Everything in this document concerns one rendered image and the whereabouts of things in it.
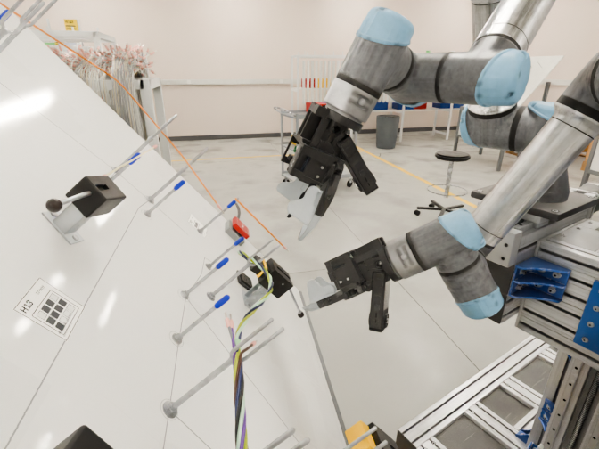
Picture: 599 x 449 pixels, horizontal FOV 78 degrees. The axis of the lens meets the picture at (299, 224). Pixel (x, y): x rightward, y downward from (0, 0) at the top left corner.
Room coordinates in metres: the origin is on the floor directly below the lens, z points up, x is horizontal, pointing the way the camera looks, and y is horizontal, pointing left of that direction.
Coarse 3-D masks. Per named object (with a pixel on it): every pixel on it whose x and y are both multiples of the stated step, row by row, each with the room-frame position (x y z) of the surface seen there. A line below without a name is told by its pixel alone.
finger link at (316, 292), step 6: (312, 282) 0.64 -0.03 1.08; (312, 288) 0.63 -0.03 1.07; (318, 288) 0.63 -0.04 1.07; (324, 288) 0.62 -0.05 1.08; (330, 288) 0.62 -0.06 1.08; (312, 294) 0.63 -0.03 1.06; (318, 294) 0.62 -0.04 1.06; (324, 294) 0.62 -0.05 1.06; (312, 300) 0.62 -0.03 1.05; (306, 306) 0.63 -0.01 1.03; (312, 306) 0.62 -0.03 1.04
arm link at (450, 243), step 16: (464, 208) 0.59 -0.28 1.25; (432, 224) 0.58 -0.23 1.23; (448, 224) 0.57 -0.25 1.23; (464, 224) 0.55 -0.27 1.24; (416, 240) 0.58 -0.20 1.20; (432, 240) 0.56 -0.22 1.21; (448, 240) 0.55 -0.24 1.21; (464, 240) 0.55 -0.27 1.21; (480, 240) 0.55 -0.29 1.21; (416, 256) 0.56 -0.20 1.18; (432, 256) 0.56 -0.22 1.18; (448, 256) 0.55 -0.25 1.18; (464, 256) 0.55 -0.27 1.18; (448, 272) 0.55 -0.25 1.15
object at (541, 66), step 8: (536, 56) 6.31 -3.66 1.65; (544, 56) 6.16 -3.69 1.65; (552, 56) 6.02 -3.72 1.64; (560, 56) 5.88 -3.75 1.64; (536, 64) 6.16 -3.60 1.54; (544, 64) 6.01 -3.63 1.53; (552, 64) 5.87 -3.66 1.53; (536, 72) 6.01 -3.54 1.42; (544, 72) 5.87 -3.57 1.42; (536, 80) 5.87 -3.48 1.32; (528, 88) 5.86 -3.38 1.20; (536, 88) 5.75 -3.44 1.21; (528, 96) 5.73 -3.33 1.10; (544, 96) 5.81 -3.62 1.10; (464, 104) 6.81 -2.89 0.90; (520, 104) 5.71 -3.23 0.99; (456, 128) 6.81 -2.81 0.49; (456, 136) 6.77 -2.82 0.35; (456, 144) 6.78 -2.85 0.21; (480, 152) 6.90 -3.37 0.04; (504, 152) 5.68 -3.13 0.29; (496, 168) 5.70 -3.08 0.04
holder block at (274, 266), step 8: (272, 264) 0.61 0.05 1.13; (272, 272) 0.59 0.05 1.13; (280, 272) 0.61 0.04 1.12; (264, 280) 0.59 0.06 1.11; (272, 280) 0.59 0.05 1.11; (280, 280) 0.60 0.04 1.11; (288, 280) 0.61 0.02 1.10; (280, 288) 0.60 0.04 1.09; (288, 288) 0.60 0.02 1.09; (280, 296) 0.60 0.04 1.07
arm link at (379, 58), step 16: (368, 16) 0.60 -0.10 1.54; (384, 16) 0.58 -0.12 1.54; (400, 16) 0.58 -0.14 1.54; (368, 32) 0.59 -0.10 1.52; (384, 32) 0.58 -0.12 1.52; (400, 32) 0.58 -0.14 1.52; (352, 48) 0.60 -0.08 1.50; (368, 48) 0.58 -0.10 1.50; (384, 48) 0.58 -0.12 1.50; (400, 48) 0.59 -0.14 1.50; (352, 64) 0.59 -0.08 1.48; (368, 64) 0.58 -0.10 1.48; (384, 64) 0.58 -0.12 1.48; (400, 64) 0.60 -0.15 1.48; (352, 80) 0.58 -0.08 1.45; (368, 80) 0.58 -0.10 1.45; (384, 80) 0.59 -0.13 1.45; (400, 80) 0.62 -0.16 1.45
